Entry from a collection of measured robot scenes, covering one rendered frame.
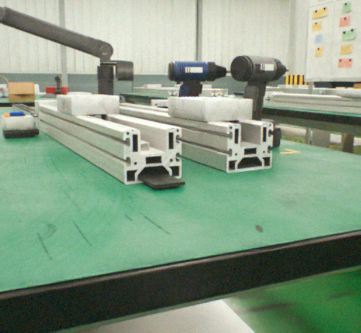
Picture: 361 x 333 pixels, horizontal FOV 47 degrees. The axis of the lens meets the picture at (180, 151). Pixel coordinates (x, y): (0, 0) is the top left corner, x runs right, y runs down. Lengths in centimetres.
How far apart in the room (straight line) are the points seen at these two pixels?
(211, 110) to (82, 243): 44
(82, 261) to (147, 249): 6
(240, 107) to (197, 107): 9
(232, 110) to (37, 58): 1176
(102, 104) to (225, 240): 60
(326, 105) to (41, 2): 1081
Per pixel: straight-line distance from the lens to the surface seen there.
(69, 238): 45
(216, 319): 138
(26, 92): 357
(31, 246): 44
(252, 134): 79
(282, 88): 606
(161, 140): 69
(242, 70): 96
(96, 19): 1280
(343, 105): 241
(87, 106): 95
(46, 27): 151
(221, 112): 80
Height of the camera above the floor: 94
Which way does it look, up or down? 10 degrees down
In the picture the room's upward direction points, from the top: straight up
